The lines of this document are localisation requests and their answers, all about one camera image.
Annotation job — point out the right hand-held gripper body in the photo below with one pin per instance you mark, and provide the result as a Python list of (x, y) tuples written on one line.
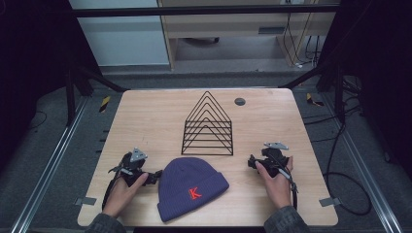
[(273, 158)]

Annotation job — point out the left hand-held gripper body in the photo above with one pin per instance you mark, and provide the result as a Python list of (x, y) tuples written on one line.
[(133, 165)]

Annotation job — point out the purple knitted beanie hat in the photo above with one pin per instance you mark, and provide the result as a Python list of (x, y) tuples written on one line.
[(188, 191)]

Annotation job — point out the person's right hand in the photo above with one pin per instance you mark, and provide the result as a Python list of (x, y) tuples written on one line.
[(278, 187)]

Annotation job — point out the person's left hand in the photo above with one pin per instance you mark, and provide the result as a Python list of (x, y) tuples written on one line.
[(121, 194)]

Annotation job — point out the grey round table grommet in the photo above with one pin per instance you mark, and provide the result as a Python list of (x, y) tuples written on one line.
[(239, 101)]

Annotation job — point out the yellow black striped tape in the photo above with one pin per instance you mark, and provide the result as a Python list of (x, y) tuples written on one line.
[(104, 104), (312, 100)]

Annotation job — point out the black metal stand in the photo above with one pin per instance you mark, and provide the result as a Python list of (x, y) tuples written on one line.
[(76, 87), (333, 87)]

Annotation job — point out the white cabinet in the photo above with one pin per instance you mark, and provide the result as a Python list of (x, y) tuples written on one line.
[(123, 39)]

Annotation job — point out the grey metal table bracket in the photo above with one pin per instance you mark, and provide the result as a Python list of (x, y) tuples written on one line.
[(85, 201), (329, 202)]

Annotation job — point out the aluminium frame rail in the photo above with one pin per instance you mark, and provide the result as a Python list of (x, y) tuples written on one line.
[(48, 165), (362, 165)]

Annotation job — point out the black horizontal frame bar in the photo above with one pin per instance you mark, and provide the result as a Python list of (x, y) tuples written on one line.
[(200, 11)]

